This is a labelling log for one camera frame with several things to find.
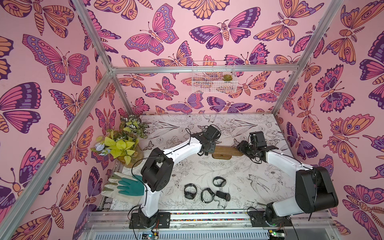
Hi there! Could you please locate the wooden watch stand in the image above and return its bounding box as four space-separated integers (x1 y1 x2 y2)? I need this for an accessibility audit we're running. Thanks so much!
212 146 244 160

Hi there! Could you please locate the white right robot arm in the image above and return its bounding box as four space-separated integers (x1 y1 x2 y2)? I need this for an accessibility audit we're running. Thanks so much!
237 132 339 226

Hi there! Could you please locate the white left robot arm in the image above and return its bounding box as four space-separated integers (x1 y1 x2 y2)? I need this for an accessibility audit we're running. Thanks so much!
138 125 221 228

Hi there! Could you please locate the small succulent plant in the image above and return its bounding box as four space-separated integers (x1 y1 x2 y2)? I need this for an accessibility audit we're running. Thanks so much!
222 74 233 82

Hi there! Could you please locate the green potted plant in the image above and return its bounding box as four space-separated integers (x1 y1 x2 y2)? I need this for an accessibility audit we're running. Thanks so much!
91 115 149 169

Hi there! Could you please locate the white green work glove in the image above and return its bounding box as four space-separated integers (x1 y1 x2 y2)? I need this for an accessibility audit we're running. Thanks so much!
101 172 145 202

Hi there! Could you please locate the white wire basket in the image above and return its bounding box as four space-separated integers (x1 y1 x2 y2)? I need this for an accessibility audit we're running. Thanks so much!
191 65 238 95

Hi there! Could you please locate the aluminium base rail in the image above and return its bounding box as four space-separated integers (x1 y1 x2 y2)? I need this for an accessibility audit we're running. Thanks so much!
80 208 341 240

